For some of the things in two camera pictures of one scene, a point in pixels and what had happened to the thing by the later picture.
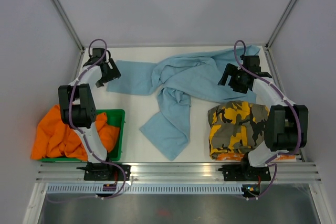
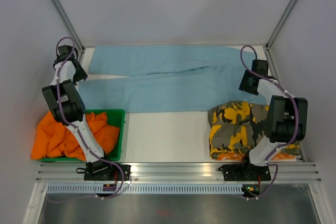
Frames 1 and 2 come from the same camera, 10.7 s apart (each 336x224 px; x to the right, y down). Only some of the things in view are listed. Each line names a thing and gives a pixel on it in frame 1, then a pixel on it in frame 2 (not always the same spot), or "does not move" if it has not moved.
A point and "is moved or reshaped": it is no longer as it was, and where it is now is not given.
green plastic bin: [115, 117] does not move
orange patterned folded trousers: [241, 157] does not move
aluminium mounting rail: [280, 172] does not move
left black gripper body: [113, 73] -> [80, 74]
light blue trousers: [175, 77] is moved or reshaped
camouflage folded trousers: [236, 127] does not move
